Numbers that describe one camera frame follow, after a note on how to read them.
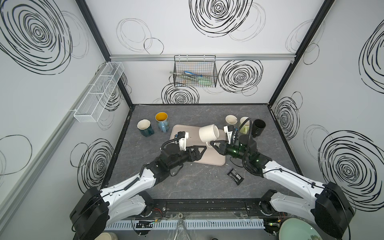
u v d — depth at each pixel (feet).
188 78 2.79
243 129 3.16
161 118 3.32
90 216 1.30
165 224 2.32
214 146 2.41
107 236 2.00
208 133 2.40
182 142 2.27
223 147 2.23
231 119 3.32
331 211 1.28
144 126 3.27
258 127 3.16
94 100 2.47
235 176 2.71
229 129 2.31
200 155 2.18
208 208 2.47
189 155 2.16
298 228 2.22
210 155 2.27
